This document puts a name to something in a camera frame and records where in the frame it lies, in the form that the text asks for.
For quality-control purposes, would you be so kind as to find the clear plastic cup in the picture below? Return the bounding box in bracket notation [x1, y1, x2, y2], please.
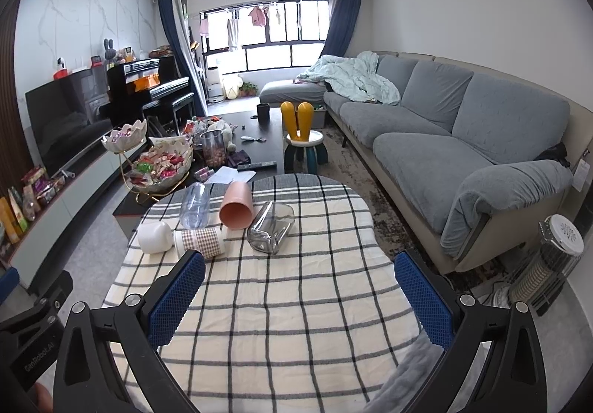
[180, 182, 210, 230]

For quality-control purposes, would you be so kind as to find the white ceramic cup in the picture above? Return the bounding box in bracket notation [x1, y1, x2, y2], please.
[137, 221, 174, 254]

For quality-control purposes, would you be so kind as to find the houndstooth paper cup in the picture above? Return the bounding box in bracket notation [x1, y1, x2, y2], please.
[173, 227, 225, 260]

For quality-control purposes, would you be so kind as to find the pink plastic cup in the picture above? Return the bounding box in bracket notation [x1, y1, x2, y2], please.
[219, 182, 254, 229]

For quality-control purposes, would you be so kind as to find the clear square glass cup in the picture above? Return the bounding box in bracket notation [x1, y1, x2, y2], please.
[247, 201, 295, 255]

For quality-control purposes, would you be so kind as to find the white electric heater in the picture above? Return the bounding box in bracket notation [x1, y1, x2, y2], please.
[490, 214, 585, 317]

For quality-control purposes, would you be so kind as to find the grey fuzzy blanket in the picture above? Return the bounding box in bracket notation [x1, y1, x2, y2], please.
[363, 331, 443, 413]

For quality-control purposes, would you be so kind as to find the orange snack box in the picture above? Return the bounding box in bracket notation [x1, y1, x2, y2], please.
[0, 196, 20, 244]

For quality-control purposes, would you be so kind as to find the long tv cabinet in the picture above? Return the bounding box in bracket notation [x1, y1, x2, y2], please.
[5, 150, 124, 291]

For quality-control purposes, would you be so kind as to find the two tier snack bowl stand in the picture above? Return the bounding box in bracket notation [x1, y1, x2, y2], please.
[100, 119, 193, 203]

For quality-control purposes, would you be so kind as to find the white paper sheet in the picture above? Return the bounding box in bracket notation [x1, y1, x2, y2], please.
[205, 166, 256, 184]

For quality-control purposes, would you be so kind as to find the black coffee table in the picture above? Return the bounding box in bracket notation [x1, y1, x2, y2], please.
[113, 108, 284, 240]

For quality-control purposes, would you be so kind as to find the grey sectional sofa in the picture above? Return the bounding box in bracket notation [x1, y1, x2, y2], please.
[260, 53, 592, 274]

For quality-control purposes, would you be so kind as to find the black flat television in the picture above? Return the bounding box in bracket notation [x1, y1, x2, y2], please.
[25, 67, 113, 175]

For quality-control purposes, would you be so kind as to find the glass jar of nuts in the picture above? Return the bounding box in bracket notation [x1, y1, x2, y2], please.
[201, 130, 226, 169]

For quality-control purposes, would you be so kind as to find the piano bench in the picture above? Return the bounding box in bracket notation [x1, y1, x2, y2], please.
[142, 93, 196, 135]

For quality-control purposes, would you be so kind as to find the black remote control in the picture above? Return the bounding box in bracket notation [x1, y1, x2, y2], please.
[237, 161, 276, 171]

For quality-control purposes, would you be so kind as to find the black upright piano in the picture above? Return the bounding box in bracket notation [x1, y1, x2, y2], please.
[99, 54, 193, 127]

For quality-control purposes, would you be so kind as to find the patterned floor rug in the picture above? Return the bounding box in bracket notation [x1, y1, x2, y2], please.
[318, 123, 507, 289]

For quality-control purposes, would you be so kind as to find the dark mug on table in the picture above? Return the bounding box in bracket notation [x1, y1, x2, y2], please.
[256, 104, 271, 124]

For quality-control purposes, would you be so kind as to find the grey rabbit plush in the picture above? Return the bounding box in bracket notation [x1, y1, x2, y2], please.
[103, 39, 117, 66]

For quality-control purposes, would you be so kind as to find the potted plant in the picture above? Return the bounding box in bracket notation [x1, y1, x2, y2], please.
[238, 82, 258, 98]

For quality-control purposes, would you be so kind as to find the white air purifier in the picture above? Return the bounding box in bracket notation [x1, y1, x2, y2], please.
[206, 67, 223, 100]

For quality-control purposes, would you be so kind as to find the light green blanket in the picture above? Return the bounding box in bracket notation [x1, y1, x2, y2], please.
[296, 50, 401, 105]

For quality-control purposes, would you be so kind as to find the left navy curtain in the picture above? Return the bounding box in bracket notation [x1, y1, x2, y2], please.
[157, 0, 208, 117]

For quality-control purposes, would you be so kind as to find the navy curtain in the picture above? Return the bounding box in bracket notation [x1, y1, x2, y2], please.
[321, 0, 362, 57]
[157, 0, 208, 117]

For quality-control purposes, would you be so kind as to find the right navy curtain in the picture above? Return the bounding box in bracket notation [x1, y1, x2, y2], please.
[321, 0, 362, 57]

